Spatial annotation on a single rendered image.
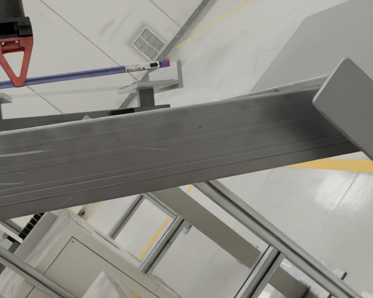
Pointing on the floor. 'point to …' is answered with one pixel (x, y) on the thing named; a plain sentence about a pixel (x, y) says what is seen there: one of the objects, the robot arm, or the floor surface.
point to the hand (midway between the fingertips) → (19, 81)
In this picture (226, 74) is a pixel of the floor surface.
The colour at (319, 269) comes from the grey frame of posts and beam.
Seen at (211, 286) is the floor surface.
